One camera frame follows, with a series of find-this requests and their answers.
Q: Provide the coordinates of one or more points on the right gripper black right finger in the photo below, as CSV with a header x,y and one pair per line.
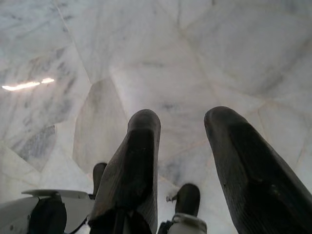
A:
x,y
256,182

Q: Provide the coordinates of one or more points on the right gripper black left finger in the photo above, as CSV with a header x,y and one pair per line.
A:
x,y
131,170

